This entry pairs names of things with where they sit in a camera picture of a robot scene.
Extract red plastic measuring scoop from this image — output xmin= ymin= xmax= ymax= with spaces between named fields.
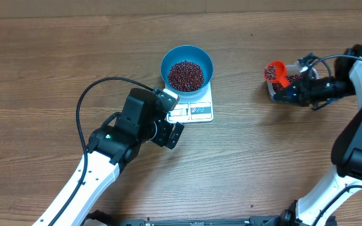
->
xmin=263 ymin=60 xmax=290 ymax=88

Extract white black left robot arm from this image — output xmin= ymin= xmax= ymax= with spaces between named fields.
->
xmin=35 ymin=87 xmax=184 ymax=225

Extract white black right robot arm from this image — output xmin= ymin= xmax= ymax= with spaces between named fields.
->
xmin=250 ymin=45 xmax=362 ymax=225

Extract white digital kitchen scale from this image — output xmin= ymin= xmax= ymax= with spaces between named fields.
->
xmin=166 ymin=83 xmax=214 ymax=124

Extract red beans in scoop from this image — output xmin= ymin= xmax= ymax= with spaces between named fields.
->
xmin=264 ymin=65 xmax=277 ymax=80

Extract red beans in bowl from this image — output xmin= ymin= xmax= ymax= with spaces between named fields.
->
xmin=167 ymin=60 xmax=204 ymax=92

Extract blue plastic bowl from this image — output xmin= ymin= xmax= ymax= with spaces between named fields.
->
xmin=160 ymin=45 xmax=214 ymax=96

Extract clear plastic bean container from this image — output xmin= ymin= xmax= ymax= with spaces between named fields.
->
xmin=263 ymin=60 xmax=320 ymax=106

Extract red beans in container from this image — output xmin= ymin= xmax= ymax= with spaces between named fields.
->
xmin=272 ymin=74 xmax=303 ymax=92

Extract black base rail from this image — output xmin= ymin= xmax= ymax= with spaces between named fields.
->
xmin=83 ymin=207 xmax=337 ymax=226

